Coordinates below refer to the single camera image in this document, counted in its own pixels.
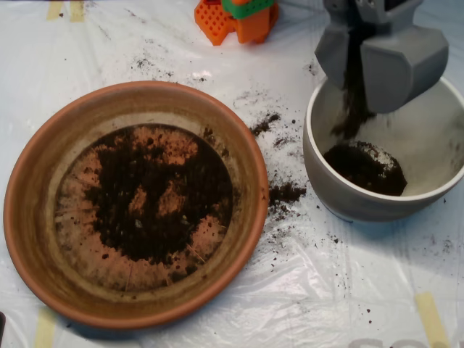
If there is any dark soil pile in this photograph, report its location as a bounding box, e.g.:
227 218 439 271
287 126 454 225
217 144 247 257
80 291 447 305
85 126 222 265

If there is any white ceramic pot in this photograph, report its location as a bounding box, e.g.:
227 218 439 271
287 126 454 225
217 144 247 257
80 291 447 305
302 74 464 223

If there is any large spilled soil clump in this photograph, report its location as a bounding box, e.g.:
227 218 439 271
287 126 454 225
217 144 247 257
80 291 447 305
268 182 307 204

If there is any terracotta clay saucer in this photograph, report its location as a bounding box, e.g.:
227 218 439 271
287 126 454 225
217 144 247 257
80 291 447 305
2 80 270 331

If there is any clear plastic cover sheet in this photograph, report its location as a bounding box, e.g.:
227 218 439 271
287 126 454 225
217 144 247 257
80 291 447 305
0 0 464 348

